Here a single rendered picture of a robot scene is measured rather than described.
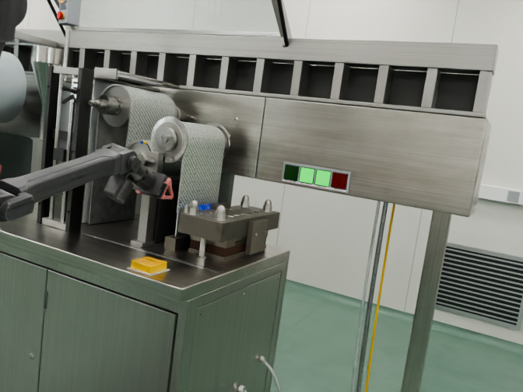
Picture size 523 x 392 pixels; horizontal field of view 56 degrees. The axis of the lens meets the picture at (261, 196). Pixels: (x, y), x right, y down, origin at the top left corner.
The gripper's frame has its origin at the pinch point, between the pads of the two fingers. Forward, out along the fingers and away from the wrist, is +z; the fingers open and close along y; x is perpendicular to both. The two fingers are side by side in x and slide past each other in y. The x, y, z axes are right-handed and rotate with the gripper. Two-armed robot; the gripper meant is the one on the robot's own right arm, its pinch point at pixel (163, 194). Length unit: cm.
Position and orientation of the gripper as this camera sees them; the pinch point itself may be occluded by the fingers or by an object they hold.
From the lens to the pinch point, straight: 154.9
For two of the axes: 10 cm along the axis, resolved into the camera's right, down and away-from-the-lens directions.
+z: 3.5, 4.1, 8.4
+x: 3.5, -8.9, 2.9
